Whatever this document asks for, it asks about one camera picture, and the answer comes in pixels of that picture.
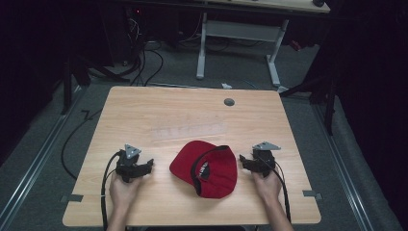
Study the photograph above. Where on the person's right hand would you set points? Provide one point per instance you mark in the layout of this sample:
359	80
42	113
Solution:
267	189

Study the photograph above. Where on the small white floor object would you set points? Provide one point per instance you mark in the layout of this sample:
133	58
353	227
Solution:
226	85

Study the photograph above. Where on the person's left hand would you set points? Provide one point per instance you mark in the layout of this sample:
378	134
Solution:
123	192

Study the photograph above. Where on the red baseball cap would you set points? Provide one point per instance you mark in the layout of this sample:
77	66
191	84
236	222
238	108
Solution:
208	170

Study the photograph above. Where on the black metal stand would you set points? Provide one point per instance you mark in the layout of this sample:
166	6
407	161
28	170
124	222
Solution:
320	89
69	80

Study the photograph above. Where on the white-legged background desk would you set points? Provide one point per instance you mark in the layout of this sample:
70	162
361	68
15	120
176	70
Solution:
240	30

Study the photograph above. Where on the metal floor rail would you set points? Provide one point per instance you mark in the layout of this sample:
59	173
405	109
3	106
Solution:
343	166
35	163

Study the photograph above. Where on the grey round table grommet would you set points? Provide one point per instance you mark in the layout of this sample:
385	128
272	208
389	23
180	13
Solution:
229	102

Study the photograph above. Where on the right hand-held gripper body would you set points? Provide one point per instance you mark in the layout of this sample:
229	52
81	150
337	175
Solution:
264	159

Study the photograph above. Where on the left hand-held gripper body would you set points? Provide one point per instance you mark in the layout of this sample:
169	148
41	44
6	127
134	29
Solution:
127	165

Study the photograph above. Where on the grey tape strip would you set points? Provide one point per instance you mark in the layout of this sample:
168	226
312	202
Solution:
72	198
311	194

